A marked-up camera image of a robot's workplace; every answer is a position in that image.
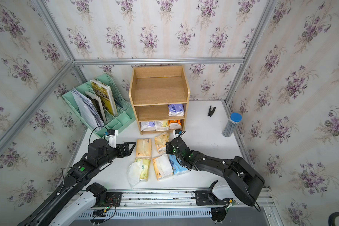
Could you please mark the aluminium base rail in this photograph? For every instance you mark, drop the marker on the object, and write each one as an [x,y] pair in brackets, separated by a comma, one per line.
[149,204]

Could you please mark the white yellow tissue pack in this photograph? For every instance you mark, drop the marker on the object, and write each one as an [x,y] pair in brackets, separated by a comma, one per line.
[162,125]

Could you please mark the pale orange tissue pack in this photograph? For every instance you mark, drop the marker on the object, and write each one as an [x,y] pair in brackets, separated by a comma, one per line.
[160,142]
[144,148]

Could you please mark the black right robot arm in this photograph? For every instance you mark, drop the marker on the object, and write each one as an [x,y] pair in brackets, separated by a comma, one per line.
[245,182]

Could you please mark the white purple tissue pack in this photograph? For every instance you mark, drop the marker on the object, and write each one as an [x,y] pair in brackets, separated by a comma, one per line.
[148,126]

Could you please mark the purple bear tissue pack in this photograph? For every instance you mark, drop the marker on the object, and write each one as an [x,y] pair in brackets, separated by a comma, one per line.
[176,110]

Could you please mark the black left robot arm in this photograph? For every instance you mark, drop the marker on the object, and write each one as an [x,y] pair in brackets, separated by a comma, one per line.
[99,154]

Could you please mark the white papers in organizer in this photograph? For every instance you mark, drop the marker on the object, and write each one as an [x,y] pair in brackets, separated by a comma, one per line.
[88,111]

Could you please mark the grey bound book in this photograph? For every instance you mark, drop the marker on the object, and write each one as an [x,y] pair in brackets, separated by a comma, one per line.
[97,104]

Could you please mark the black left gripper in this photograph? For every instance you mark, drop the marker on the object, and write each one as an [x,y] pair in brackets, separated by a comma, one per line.
[126,152]

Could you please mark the yellow cover book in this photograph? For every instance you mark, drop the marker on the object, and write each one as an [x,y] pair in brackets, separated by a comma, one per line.
[106,95]

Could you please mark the yellow green tissue pack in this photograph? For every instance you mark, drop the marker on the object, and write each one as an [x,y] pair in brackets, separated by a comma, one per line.
[138,171]

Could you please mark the bright orange tissue pack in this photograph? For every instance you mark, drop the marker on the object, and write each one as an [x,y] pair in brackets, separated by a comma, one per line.
[175,124]

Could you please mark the orange flower tissue pack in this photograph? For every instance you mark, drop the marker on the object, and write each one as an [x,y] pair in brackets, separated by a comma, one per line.
[162,167]

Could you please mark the wooden three-tier shelf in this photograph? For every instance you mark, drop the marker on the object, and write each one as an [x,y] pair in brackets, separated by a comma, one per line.
[153,88]

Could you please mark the mint green desk organizer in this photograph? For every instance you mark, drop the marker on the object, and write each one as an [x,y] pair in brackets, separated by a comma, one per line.
[125,111]

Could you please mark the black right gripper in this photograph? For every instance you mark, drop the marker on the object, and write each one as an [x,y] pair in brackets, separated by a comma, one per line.
[169,145]

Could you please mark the blue capped striped cylinder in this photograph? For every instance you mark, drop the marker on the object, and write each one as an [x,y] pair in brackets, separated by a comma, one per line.
[234,120]

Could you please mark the black stapler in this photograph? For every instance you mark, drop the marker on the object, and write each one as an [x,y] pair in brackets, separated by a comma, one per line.
[211,111]

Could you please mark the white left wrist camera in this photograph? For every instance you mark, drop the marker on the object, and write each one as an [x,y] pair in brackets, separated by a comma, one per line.
[111,135]

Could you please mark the light blue tissue pack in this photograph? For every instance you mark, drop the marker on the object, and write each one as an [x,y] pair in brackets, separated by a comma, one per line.
[176,167]

